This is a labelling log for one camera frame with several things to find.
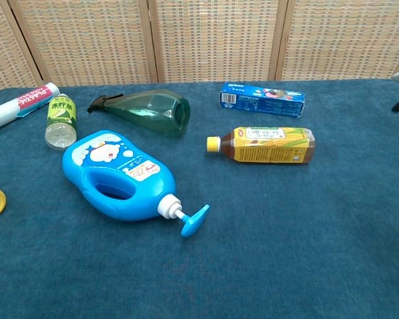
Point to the blue table cloth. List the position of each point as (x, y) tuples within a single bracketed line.
[(252, 232)]

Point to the blue pump detergent bottle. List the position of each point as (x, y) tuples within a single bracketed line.
[(119, 166)]

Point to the woven folding screen panel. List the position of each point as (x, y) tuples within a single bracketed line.
[(345, 40), (216, 40), (86, 40), (3, 50)]

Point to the tea bottle yellow label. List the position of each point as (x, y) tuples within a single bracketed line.
[(269, 146)]

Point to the plastic food wrap roll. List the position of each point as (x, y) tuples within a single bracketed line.
[(6, 111)]

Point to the clear bottle green label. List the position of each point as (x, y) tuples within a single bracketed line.
[(61, 116)]

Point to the green transparent spray bottle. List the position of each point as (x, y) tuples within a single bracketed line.
[(149, 109)]

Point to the blue rectangular cardboard box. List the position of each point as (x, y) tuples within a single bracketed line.
[(262, 99)]

